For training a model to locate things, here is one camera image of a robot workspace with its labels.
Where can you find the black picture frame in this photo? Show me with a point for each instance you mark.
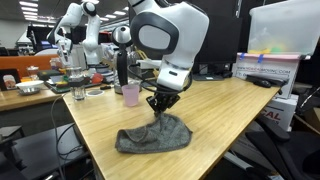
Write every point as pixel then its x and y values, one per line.
pixel 10 81

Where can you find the orange partition panel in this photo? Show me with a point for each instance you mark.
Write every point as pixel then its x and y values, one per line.
pixel 30 63

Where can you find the long black device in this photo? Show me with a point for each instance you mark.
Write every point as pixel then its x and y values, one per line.
pixel 276 79

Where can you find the gray terry towel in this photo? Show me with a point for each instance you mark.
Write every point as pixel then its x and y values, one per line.
pixel 166 140

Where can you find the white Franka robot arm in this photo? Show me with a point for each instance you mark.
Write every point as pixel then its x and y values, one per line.
pixel 176 30

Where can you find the translucent plastic bin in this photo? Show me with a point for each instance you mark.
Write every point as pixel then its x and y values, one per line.
pixel 283 26

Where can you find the black office chair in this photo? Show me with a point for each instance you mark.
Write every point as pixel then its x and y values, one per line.
pixel 283 156

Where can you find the gray metal tray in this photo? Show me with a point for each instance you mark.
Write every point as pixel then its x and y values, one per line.
pixel 83 87

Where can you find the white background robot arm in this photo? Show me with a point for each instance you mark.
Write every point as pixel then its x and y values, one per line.
pixel 91 36

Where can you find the pink plastic cup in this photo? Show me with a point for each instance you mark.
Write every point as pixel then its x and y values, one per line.
pixel 130 96

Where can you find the shiny metal bowl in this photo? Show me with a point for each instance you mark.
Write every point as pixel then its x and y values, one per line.
pixel 30 86

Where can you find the small lidded glass jar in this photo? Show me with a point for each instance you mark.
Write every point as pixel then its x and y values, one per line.
pixel 32 73

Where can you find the white printed cardboard box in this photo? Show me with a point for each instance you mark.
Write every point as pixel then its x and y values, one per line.
pixel 276 71

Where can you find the square glass jar black band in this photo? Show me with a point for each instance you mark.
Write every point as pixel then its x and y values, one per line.
pixel 78 90

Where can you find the black computer mouse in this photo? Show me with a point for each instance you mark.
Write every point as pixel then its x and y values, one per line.
pixel 262 84

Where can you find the black computer monitor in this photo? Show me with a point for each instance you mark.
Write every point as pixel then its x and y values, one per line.
pixel 220 40

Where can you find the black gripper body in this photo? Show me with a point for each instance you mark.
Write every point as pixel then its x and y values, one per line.
pixel 168 96

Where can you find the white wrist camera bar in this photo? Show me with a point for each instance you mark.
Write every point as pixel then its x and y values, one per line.
pixel 148 64

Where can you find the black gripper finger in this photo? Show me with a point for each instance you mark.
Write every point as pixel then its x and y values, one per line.
pixel 168 106
pixel 151 101

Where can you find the white box red letters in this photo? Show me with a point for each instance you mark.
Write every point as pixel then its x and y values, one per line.
pixel 280 115

